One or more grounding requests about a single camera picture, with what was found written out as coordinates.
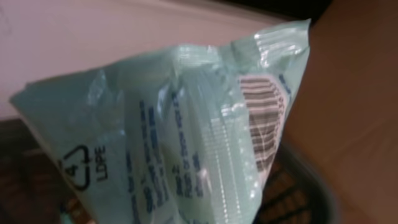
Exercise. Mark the pale green plastic pouch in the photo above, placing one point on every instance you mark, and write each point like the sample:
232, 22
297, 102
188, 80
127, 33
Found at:
185, 134

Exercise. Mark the grey plastic basket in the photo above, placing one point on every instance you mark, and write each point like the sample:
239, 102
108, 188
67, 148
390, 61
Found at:
33, 191

